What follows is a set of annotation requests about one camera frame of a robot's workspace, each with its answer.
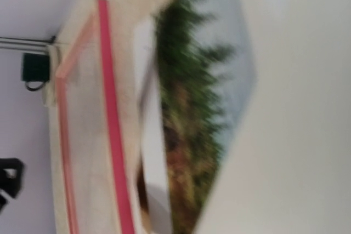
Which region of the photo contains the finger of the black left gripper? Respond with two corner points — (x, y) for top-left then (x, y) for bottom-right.
(1, 158), (25, 199)

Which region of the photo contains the pink wooden picture frame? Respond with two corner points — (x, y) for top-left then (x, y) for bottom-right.
(55, 0), (135, 233)

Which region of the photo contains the landscape photo print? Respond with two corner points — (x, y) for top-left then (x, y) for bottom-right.
(155, 0), (256, 233)

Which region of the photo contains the dark green speckled cup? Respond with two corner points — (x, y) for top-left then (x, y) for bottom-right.
(21, 53), (51, 92)

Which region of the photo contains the brown cardboard backing board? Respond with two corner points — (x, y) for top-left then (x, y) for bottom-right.
(134, 16), (169, 212)

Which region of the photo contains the left aluminium corner post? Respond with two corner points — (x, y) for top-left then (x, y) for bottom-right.
(1, 36), (56, 54)

